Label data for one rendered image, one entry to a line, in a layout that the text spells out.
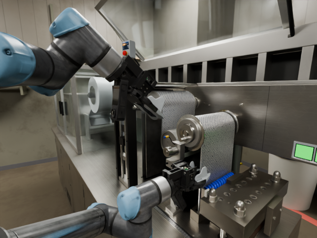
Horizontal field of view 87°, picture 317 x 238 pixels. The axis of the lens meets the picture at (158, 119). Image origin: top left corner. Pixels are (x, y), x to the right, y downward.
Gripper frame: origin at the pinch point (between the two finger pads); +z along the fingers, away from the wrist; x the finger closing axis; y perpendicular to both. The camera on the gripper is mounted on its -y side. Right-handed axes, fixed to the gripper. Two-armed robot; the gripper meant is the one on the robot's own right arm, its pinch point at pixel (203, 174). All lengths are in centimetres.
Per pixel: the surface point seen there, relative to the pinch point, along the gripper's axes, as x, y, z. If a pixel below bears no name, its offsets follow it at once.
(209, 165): -0.1, 2.7, 3.7
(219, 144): -0.1, 10.2, 9.9
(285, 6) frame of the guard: -13, 63, 25
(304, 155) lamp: -24.3, 8.6, 29.4
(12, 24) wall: 341, 136, -59
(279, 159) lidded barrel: 22, -50, 177
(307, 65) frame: -21, 42, 31
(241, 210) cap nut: -17.2, -3.6, -3.3
